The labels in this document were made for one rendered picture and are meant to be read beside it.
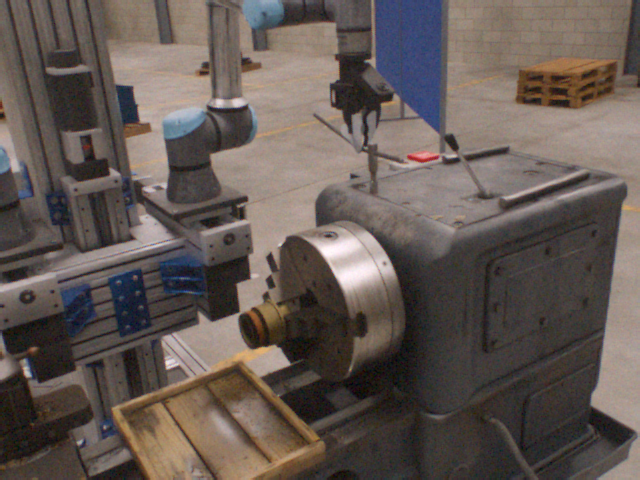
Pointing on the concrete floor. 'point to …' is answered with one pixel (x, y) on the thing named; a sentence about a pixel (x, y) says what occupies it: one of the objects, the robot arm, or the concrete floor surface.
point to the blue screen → (414, 57)
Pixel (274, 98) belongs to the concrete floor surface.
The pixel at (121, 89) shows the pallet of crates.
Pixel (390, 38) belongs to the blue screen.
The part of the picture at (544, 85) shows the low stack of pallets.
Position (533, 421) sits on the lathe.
